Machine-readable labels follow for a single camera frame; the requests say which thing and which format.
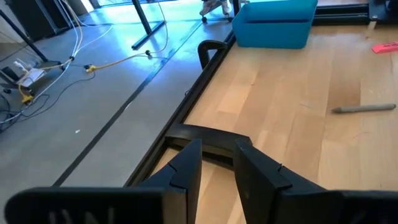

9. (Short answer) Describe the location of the black desk leg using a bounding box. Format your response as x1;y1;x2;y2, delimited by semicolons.
130;0;166;50

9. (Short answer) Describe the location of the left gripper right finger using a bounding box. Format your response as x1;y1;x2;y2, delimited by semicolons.
233;138;398;224

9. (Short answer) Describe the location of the black aluminium table frame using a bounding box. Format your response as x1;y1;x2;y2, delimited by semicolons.
123;2;398;188

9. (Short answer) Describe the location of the grey crayon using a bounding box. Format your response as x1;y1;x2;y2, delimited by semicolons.
331;103;397;114

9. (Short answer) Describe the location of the cream cable with black knot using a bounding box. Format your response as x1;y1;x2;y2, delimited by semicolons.
83;0;170;74

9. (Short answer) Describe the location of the person's shoe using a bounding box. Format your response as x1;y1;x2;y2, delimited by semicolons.
198;0;233;16

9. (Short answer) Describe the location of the black bracket bar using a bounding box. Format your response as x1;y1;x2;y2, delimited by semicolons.
197;39;229;70

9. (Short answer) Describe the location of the white cable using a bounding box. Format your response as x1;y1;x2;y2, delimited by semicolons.
0;0;114;125

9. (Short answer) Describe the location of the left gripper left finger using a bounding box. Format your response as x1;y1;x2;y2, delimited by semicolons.
4;138;203;224

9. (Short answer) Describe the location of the pink eraser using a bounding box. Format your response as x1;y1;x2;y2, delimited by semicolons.
371;42;398;54

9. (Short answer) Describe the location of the teal blue plastic bin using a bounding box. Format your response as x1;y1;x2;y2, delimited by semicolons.
231;0;319;50

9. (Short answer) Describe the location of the black cabinet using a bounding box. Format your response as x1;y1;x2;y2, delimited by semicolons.
6;0;91;41

